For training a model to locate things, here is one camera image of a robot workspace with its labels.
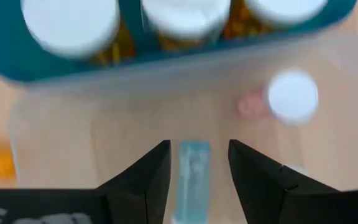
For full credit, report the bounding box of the clear plastic bin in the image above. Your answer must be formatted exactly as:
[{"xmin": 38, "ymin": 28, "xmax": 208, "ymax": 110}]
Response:
[{"xmin": 7, "ymin": 30, "xmax": 358, "ymax": 224}]

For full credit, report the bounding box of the pink pill bottle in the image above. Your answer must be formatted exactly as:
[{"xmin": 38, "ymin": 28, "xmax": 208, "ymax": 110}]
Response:
[{"xmin": 236, "ymin": 70, "xmax": 319, "ymax": 125}]

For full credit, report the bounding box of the blue pill bottle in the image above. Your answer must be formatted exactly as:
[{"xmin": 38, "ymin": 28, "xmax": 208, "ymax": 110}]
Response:
[{"xmin": 171, "ymin": 140, "xmax": 211, "ymax": 224}]

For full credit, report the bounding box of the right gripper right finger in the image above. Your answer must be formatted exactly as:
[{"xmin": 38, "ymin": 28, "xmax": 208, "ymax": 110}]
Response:
[{"xmin": 227, "ymin": 139, "xmax": 358, "ymax": 224}]

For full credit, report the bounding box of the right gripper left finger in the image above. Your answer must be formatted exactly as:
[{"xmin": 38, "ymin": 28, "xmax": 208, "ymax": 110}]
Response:
[{"xmin": 0, "ymin": 139, "xmax": 172, "ymax": 224}]

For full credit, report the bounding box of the blue plastic bin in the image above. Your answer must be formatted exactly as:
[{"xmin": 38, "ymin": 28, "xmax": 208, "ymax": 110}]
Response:
[{"xmin": 0, "ymin": 0, "xmax": 358, "ymax": 84}]

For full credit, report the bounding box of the large amber pill bottle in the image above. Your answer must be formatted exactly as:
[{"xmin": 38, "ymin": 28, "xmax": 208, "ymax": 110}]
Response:
[
  {"xmin": 140, "ymin": 0, "xmax": 232, "ymax": 52},
  {"xmin": 20, "ymin": 0, "xmax": 136, "ymax": 66},
  {"xmin": 222, "ymin": 0, "xmax": 329, "ymax": 40}
]

